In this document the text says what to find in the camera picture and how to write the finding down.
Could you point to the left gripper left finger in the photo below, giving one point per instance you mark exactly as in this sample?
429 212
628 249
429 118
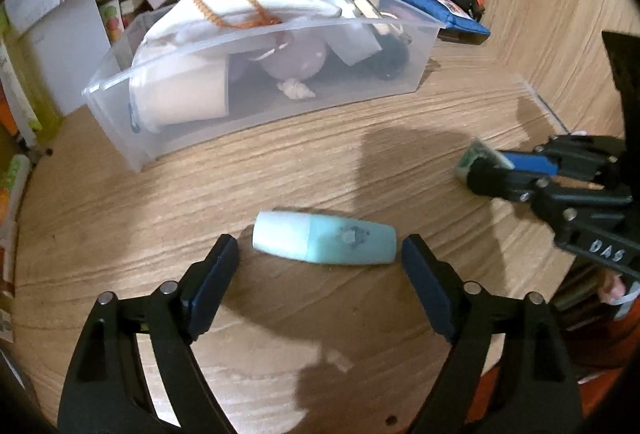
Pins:
180 312

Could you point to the white paper receipt stand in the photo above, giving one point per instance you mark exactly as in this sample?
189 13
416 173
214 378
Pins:
65 40

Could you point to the white round lidded jar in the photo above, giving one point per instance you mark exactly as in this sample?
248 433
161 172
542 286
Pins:
180 90

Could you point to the cream eraser block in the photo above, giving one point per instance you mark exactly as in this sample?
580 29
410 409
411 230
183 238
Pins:
367 9

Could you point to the green small packet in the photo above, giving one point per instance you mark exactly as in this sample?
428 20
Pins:
478 151

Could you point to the mint green highlighter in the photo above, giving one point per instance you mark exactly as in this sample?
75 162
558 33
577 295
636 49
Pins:
324 239

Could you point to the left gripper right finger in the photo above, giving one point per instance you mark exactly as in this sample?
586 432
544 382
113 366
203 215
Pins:
467 320

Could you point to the blue patterned pouch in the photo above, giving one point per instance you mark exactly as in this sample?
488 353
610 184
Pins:
451 15

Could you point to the orange green tube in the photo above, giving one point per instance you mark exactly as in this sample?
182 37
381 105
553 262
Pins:
13 184

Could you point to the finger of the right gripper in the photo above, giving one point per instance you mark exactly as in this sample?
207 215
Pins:
531 162
485 178

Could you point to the clear plastic storage bin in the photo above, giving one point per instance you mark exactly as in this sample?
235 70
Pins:
367 59

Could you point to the green yellow bottle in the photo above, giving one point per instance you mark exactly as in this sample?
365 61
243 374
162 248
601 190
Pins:
32 108

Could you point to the white cloth bag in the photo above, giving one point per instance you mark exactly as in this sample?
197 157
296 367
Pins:
191 21

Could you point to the small seashell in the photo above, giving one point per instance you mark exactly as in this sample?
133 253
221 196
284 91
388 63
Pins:
294 89

